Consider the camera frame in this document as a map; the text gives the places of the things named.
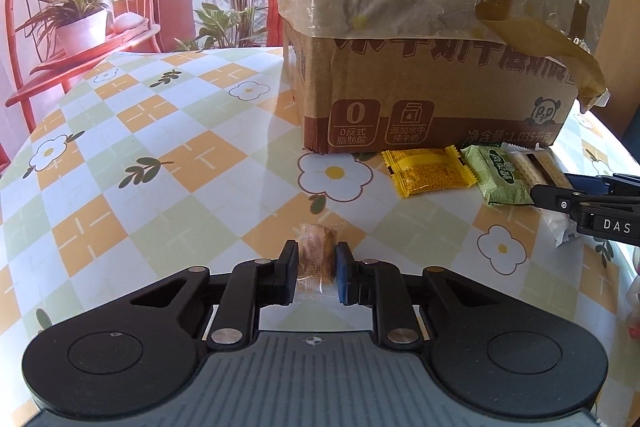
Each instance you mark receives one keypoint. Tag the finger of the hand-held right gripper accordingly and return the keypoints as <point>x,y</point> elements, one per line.
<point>557,201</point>
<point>600,183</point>

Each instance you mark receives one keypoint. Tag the plain white packet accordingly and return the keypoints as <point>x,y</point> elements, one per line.
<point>557,227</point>

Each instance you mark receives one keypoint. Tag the pale pink object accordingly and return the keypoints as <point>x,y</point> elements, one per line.
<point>633,292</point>

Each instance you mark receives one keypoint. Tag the cardboard box with plastic cover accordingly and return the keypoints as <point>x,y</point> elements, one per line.
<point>425,7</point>

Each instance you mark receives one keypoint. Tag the green cake packet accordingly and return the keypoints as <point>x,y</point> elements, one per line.
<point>500,177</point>

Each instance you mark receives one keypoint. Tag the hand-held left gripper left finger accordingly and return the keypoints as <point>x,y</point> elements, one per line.
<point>290,267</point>

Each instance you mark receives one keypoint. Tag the clear brown candy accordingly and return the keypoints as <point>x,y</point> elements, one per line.
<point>317,252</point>

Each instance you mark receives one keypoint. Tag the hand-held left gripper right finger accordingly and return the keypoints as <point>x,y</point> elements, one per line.
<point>344,272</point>

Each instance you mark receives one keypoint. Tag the checked floral tablecloth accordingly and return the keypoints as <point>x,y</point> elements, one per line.
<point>150,207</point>

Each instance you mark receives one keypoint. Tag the clear cracker packet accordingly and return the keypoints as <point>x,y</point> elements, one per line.
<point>537,167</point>

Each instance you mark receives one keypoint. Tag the yellow candy packet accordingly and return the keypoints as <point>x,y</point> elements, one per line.
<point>425,169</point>

